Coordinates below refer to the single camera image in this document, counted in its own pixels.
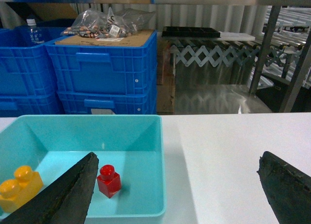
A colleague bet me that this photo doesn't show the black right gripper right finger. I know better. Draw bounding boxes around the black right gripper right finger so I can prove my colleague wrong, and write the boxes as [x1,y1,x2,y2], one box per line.
[257,151,311,224]

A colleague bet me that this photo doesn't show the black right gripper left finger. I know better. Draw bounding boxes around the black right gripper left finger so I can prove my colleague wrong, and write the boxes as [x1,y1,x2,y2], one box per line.
[0,152,99,224]

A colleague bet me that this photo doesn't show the yellow toy block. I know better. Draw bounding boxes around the yellow toy block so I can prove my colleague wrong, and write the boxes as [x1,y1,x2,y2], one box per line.
[0,165,44,213]

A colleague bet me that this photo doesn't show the light blue plastic tray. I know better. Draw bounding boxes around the light blue plastic tray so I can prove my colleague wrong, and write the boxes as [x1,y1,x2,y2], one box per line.
[0,115,167,224]

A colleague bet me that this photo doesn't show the lower stacked blue crate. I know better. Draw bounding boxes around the lower stacked blue crate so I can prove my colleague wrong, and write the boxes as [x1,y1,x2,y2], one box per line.
[57,88,157,115]

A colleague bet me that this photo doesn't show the blue crate with cardboard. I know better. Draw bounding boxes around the blue crate with cardboard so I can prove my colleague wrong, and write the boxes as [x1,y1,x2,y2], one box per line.
[46,34,157,95]

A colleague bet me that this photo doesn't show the expandable roller conveyor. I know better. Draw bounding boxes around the expandable roller conveyor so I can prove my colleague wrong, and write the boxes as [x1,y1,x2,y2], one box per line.
[171,37,306,68]

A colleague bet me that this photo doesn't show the clear plastic water bottle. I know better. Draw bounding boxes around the clear plastic water bottle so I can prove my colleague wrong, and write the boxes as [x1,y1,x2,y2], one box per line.
[26,18,45,46]

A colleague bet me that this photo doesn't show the cardboard sheet on crate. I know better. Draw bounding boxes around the cardboard sheet on crate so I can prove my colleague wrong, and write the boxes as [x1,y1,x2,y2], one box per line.
[55,30,157,47]

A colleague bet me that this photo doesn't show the plastic bag of batteries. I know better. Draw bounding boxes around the plastic bag of batteries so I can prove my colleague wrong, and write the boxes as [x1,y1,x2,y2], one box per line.
[61,7,155,39]

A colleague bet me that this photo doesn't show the black plastic tray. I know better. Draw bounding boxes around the black plastic tray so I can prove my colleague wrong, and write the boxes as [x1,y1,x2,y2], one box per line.
[162,26,221,38]

